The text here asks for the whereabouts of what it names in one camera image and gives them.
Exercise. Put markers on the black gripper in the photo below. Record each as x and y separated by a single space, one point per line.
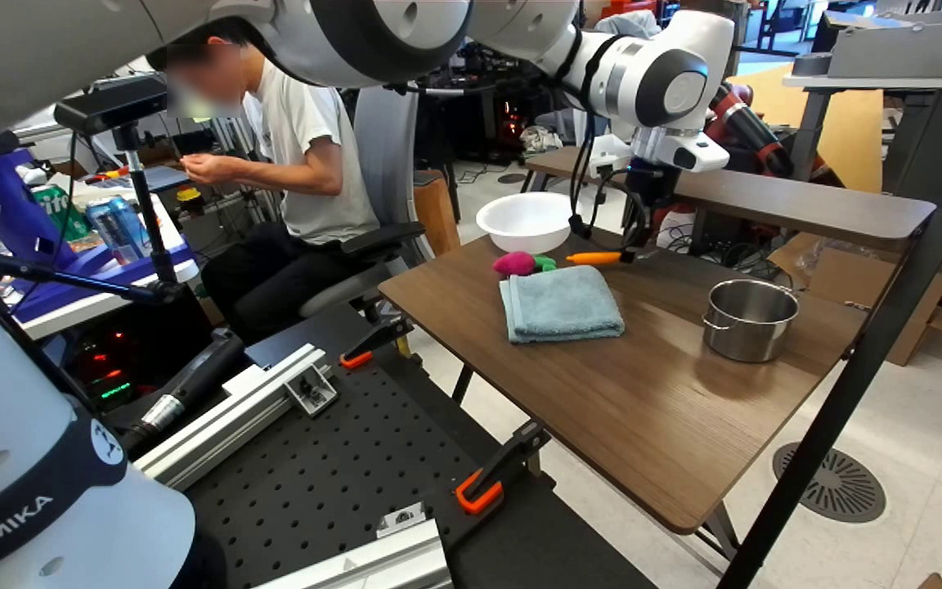
653 192

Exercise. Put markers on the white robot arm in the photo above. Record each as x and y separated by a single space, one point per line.
660 85

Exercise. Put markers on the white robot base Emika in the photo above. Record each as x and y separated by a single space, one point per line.
72 507

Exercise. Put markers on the white plastic bowl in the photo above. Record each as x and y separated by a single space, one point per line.
528 220

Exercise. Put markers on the light blue folded towel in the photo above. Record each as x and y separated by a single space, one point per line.
562 306

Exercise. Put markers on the green plush toy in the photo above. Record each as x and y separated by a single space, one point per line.
548 263

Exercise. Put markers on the dark wooden shelf board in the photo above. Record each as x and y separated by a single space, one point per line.
817 208

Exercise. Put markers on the pink plush toy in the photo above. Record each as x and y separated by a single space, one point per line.
515 263

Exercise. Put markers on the stainless steel pot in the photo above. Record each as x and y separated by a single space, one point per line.
746 318

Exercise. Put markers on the grey office chair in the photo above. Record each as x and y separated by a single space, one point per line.
385 124

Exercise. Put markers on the black metal table leg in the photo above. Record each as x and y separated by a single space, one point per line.
876 342

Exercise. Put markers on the orange black clamp rear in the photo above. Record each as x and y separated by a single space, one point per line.
363 348

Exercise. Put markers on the orange black clamp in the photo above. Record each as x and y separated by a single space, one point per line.
363 348
482 489

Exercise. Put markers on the orange black clamp front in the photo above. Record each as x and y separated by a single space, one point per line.
482 489

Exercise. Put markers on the round floor drain grate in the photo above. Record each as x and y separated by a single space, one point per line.
844 489

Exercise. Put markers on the seated person white shirt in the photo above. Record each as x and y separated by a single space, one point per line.
312 163

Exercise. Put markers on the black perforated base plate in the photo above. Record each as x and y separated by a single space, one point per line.
310 489

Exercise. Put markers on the aluminium extrusion rail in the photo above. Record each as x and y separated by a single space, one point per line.
300 382

